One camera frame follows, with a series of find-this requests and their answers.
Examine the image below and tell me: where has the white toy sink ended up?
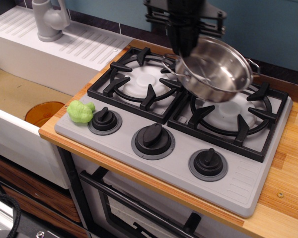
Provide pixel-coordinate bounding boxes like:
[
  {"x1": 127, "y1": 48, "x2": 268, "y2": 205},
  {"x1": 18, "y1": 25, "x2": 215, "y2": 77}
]
[{"x1": 0, "y1": 6, "x2": 131, "y2": 189}]

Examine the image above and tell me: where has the black left stove knob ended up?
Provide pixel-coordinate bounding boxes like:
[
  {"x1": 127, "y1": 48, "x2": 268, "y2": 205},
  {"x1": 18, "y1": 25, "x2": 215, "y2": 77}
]
[{"x1": 88, "y1": 107, "x2": 123, "y2": 136}]

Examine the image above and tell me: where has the green toy cauliflower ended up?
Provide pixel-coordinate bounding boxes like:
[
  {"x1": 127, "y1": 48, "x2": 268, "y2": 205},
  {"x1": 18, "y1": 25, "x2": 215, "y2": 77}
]
[{"x1": 67, "y1": 100, "x2": 95, "y2": 123}]

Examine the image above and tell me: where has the grey toy faucet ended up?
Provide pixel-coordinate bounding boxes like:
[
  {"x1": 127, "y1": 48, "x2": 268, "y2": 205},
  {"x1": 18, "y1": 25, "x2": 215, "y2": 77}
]
[{"x1": 32, "y1": 0, "x2": 71, "y2": 42}]

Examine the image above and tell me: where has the wooden drawer front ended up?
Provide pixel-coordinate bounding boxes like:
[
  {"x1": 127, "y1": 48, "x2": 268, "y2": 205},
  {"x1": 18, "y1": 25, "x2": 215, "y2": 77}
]
[{"x1": 0, "y1": 156, "x2": 88, "y2": 238}]

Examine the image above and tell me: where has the stainless steel pot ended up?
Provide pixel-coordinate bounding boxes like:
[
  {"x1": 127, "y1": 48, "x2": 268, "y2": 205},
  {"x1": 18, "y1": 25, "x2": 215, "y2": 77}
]
[{"x1": 162, "y1": 36, "x2": 253, "y2": 103}]

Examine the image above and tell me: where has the black oven door handle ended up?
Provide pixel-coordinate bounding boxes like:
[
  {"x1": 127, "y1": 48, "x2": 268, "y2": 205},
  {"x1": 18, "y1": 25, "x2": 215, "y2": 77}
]
[{"x1": 79, "y1": 171, "x2": 201, "y2": 238}]

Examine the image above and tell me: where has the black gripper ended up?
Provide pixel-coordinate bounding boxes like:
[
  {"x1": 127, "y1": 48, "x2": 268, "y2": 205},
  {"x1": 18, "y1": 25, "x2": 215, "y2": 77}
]
[{"x1": 143, "y1": 0, "x2": 226, "y2": 58}]

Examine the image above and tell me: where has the black braided cable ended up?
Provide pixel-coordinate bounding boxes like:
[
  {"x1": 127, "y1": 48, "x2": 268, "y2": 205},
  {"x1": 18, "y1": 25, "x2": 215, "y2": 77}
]
[{"x1": 0, "y1": 193, "x2": 22, "y2": 238}]

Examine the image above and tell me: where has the orange plastic plate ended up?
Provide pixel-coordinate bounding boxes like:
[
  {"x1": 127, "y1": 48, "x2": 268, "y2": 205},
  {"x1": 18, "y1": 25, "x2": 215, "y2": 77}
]
[{"x1": 24, "y1": 101, "x2": 65, "y2": 127}]

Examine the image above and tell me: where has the black middle stove knob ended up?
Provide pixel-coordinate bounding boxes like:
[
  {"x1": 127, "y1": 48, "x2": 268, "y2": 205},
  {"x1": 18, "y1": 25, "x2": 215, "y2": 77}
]
[{"x1": 131, "y1": 123, "x2": 175, "y2": 160}]

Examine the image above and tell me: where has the black left burner grate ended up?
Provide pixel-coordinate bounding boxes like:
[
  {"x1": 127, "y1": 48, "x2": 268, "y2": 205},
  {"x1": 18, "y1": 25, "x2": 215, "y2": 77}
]
[{"x1": 87, "y1": 47, "x2": 189, "y2": 124}]

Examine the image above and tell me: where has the grey toy stove top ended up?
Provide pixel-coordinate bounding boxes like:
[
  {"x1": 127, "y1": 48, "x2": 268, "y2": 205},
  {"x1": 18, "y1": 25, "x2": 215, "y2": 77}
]
[{"x1": 55, "y1": 47, "x2": 293, "y2": 217}]

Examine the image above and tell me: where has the black stove knob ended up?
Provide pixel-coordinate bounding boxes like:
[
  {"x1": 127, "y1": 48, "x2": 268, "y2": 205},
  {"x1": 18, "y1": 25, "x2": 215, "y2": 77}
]
[
  {"x1": 131, "y1": 123, "x2": 175, "y2": 160},
  {"x1": 88, "y1": 107, "x2": 123, "y2": 136},
  {"x1": 188, "y1": 148, "x2": 228, "y2": 182}
]

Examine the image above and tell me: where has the black right stove knob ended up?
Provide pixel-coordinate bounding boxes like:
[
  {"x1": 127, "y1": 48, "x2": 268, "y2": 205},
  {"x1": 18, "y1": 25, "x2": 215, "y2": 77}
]
[{"x1": 188, "y1": 148, "x2": 228, "y2": 182}]

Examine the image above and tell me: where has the black burner grate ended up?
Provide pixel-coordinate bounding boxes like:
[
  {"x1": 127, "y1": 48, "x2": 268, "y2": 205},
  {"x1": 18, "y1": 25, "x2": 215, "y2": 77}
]
[
  {"x1": 167, "y1": 82, "x2": 289, "y2": 162},
  {"x1": 87, "y1": 47, "x2": 189, "y2": 124}
]

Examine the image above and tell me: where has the black right burner grate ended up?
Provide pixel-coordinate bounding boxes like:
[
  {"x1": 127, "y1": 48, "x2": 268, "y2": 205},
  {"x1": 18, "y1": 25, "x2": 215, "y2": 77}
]
[{"x1": 167, "y1": 82, "x2": 289, "y2": 162}]

